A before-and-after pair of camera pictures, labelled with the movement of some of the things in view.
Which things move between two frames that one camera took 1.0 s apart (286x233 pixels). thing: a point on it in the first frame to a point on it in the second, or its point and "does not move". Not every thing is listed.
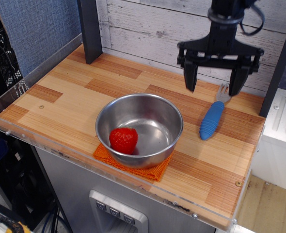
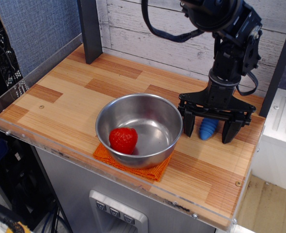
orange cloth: [156, 173] does not move
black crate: [5, 78] does not move
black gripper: [220, 45] to [217, 100]
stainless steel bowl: [158, 123] does not move
